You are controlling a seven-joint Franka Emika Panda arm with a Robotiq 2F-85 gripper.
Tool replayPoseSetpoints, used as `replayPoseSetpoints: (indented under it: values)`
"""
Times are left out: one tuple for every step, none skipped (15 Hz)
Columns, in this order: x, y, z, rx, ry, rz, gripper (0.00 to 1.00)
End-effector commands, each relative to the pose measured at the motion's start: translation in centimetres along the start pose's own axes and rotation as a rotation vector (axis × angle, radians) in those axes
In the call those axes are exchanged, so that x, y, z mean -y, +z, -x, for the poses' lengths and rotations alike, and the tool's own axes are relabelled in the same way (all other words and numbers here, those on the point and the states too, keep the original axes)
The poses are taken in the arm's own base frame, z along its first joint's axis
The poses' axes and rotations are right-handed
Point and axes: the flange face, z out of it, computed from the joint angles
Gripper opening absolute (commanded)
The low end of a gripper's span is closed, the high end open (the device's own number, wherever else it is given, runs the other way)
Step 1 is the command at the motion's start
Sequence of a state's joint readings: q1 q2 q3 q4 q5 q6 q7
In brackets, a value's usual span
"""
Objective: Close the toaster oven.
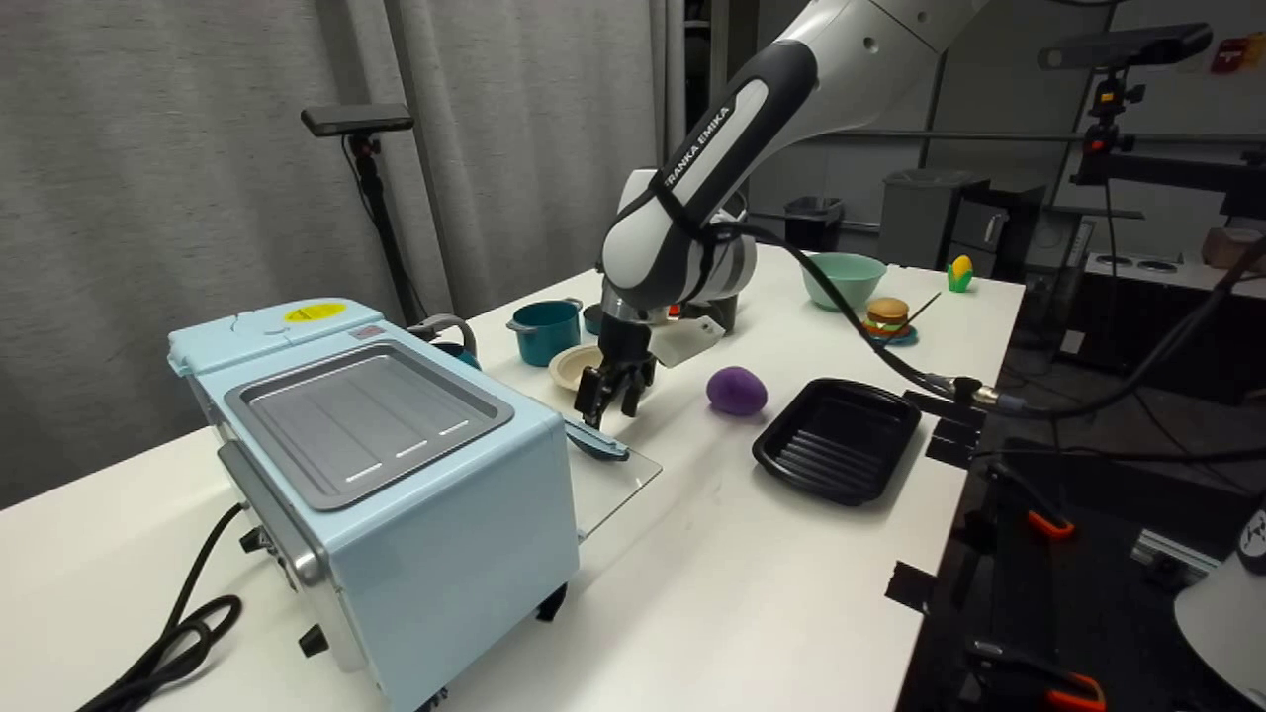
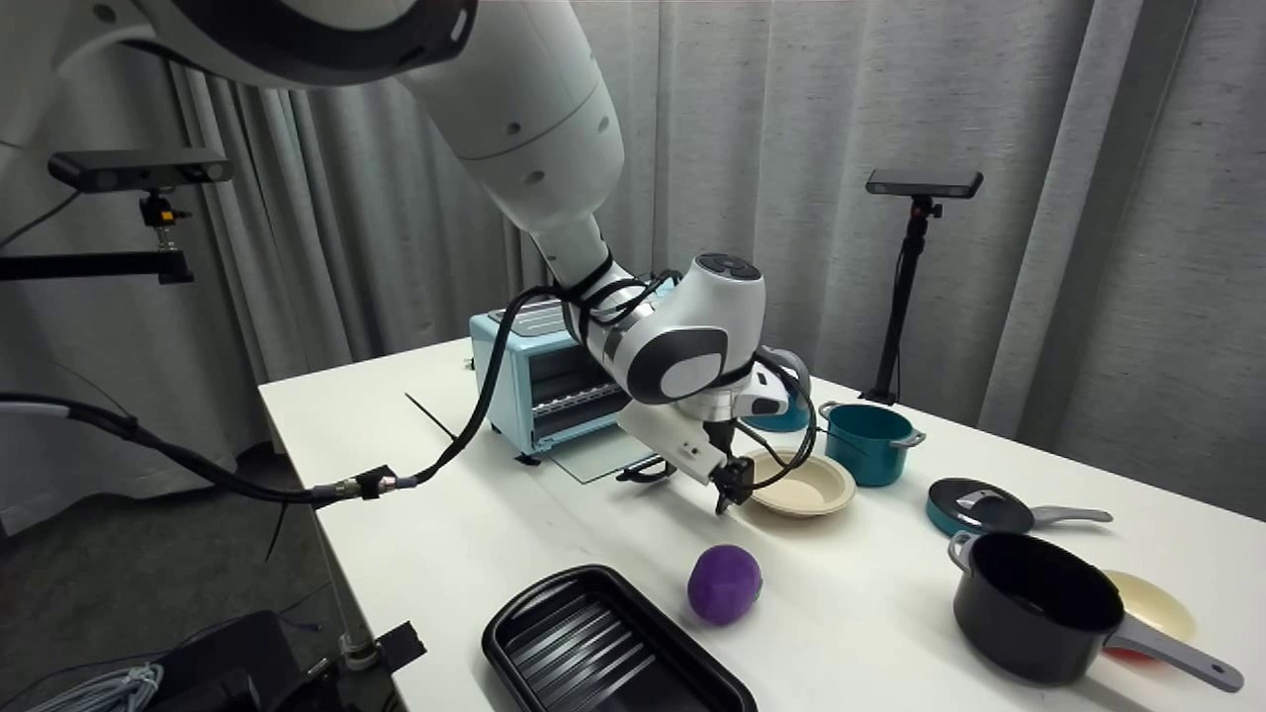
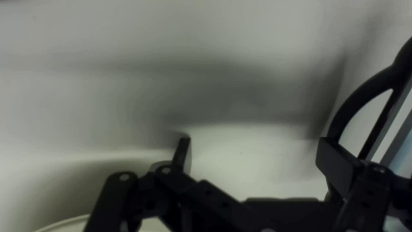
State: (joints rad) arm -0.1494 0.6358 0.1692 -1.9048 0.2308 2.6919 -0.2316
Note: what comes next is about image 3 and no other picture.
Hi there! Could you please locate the cream bowl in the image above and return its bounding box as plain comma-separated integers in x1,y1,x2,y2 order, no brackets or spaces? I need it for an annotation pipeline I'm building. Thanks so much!
31,213,94,232

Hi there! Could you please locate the glass oven door black handle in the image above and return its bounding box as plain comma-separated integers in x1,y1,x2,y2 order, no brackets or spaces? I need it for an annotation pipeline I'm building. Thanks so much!
326,37,412,178

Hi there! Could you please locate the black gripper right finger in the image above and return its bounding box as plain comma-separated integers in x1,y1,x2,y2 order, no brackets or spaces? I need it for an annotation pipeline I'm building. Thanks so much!
315,136,412,232

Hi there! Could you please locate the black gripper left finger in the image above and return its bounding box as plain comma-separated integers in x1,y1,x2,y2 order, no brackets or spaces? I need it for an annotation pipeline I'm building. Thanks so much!
82,135,207,232

